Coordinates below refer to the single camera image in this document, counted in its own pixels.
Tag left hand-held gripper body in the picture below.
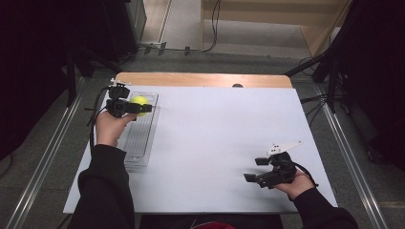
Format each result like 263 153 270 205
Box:
105 78 135 119

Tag red thing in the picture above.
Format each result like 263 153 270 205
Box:
190 221 237 229

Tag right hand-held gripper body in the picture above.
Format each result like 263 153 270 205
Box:
256 139 304 190

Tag light wooden shelf unit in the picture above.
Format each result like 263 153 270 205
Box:
200 0 352 57

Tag wooden table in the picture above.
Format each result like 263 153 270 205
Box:
114 72 293 90

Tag dark cabinet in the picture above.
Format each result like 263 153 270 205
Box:
95 0 148 63

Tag person's right hand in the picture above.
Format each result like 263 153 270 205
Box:
274 169 316 201

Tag yellow tennis ball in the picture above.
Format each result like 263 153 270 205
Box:
129 94 151 117

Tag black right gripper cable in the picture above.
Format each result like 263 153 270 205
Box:
291 161 320 189

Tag clear plastic tray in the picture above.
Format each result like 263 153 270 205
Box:
121 91 160 168

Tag black floor cables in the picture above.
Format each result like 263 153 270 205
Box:
299 92 330 126

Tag person's left hand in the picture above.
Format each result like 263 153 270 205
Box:
95 111 139 148

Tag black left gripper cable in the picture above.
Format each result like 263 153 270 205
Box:
85 86 112 156

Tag black metal stand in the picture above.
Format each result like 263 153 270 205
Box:
63 44 123 108
284 18 348 115

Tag black hanging cable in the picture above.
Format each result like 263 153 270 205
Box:
182 0 223 53

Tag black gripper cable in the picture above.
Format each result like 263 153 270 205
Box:
85 86 112 156
291 161 320 189

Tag metal floor rail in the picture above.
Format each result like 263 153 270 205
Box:
313 85 390 229
5 92 86 229

